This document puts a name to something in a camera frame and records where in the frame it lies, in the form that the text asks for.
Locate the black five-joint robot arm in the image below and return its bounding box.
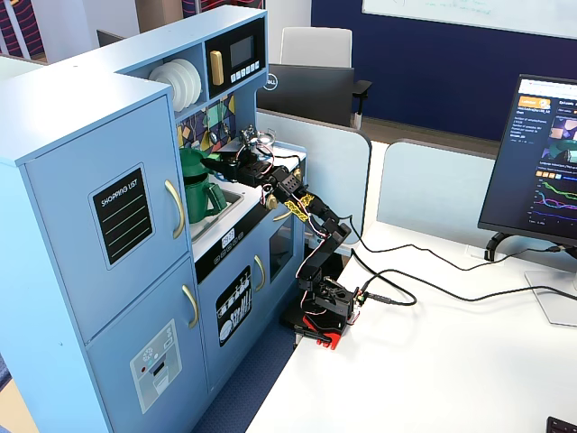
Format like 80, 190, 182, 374
263, 164, 362, 338

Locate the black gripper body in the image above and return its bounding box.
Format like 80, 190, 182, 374
226, 151, 275, 187

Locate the green plastic pitcher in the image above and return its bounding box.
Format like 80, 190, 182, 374
182, 172, 229, 226

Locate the gold freezer door handle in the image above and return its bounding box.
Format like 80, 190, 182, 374
181, 284, 200, 329

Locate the black Dell monitor back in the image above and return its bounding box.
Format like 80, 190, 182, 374
256, 63, 356, 129

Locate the white office chair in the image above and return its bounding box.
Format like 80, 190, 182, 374
279, 26, 353, 69

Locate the white wall whiteboard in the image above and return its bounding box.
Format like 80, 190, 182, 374
362, 0, 577, 41

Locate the gold microwave handle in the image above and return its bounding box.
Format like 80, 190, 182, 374
209, 50, 225, 87

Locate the silver toy sink basin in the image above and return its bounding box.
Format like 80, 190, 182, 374
188, 191, 245, 242

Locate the black usb cable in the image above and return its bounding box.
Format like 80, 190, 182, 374
346, 216, 568, 272

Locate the blue toy kitchen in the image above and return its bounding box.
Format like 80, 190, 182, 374
0, 5, 308, 433

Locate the gold fridge door handle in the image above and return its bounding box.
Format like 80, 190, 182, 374
164, 179, 187, 240

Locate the silver monitor stand base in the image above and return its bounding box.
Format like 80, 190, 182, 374
524, 269, 577, 327

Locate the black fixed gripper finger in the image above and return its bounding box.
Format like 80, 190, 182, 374
206, 163, 237, 183

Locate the black shopping list chalkboard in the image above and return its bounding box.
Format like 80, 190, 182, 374
87, 162, 156, 271

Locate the light blue desk divider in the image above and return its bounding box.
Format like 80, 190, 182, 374
376, 138, 577, 274
255, 107, 373, 245

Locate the black toy microwave door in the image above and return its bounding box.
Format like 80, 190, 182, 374
205, 16, 267, 98

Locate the black chair armrest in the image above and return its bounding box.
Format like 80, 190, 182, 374
353, 79, 373, 129

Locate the white toy plate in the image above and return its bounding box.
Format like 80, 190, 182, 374
170, 58, 203, 109
148, 67, 178, 113
155, 60, 196, 112

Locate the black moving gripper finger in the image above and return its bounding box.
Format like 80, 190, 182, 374
200, 155, 238, 170

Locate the black monitor with lit screen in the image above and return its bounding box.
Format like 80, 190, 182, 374
477, 74, 577, 247

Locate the black keyboard corner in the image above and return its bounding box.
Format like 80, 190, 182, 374
545, 416, 577, 433

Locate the gold dishwasher door handle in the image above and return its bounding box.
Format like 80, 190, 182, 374
253, 254, 267, 292

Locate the dark office monitor back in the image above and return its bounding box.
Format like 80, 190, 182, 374
96, 29, 126, 49

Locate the red table clamp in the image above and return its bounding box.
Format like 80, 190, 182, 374
294, 314, 342, 351

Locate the green plastic lid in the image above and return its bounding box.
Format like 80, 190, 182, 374
179, 146, 223, 180

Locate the black power cable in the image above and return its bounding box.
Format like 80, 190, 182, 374
360, 269, 577, 308

